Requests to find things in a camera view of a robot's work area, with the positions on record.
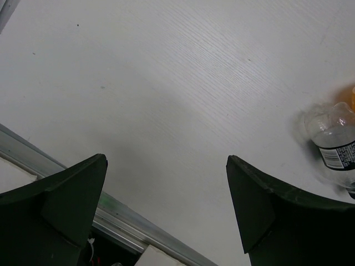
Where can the clear bottle black label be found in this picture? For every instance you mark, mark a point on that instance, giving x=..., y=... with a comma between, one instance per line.
x=330, y=136

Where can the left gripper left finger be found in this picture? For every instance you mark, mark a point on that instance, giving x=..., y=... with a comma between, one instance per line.
x=48, y=221

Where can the orange plastic bottle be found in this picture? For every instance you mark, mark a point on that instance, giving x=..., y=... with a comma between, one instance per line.
x=345, y=94

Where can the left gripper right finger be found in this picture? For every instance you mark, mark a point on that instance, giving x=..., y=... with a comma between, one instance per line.
x=281, y=224

